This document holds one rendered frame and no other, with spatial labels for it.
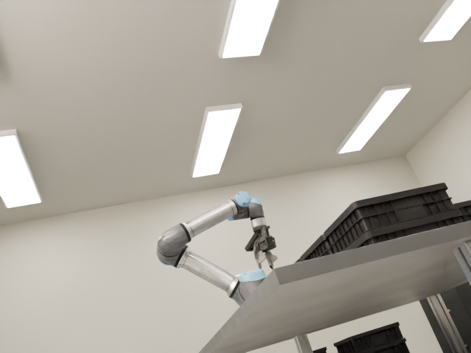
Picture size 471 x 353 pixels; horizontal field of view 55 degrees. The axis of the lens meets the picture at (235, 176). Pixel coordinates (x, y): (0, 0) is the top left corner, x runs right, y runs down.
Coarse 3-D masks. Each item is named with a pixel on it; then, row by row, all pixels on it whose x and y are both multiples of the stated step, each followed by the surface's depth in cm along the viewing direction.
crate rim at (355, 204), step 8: (440, 184) 163; (400, 192) 158; (408, 192) 159; (416, 192) 159; (424, 192) 160; (360, 200) 153; (368, 200) 154; (376, 200) 154; (384, 200) 155; (352, 208) 154; (344, 216) 159; (336, 224) 166; (328, 232) 173
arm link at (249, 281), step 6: (252, 270) 196; (258, 270) 196; (240, 276) 197; (246, 276) 195; (252, 276) 194; (258, 276) 194; (264, 276) 196; (240, 282) 197; (246, 282) 194; (252, 282) 193; (258, 282) 193; (240, 288) 199; (246, 288) 193; (252, 288) 192; (240, 294) 201; (246, 294) 193
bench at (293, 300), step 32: (352, 256) 107; (384, 256) 109; (416, 256) 121; (448, 256) 140; (288, 288) 107; (320, 288) 121; (352, 288) 140; (384, 288) 166; (416, 288) 203; (448, 288) 261; (256, 320) 141; (288, 320) 167; (320, 320) 206; (352, 320) 265; (448, 320) 268; (224, 352) 208
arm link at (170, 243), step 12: (240, 192) 213; (228, 204) 211; (240, 204) 211; (204, 216) 206; (216, 216) 207; (228, 216) 211; (180, 228) 200; (192, 228) 202; (204, 228) 205; (168, 240) 199; (180, 240) 199; (168, 252) 200
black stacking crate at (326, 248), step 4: (324, 240) 180; (328, 240) 179; (320, 244) 183; (324, 244) 180; (328, 244) 178; (316, 248) 186; (320, 248) 183; (324, 248) 179; (328, 248) 177; (332, 248) 177; (312, 252) 192; (316, 252) 188; (320, 252) 184; (324, 252) 180; (328, 252) 178; (332, 252) 176; (308, 256) 195; (312, 256) 192; (316, 256) 188; (320, 256) 185; (304, 260) 201
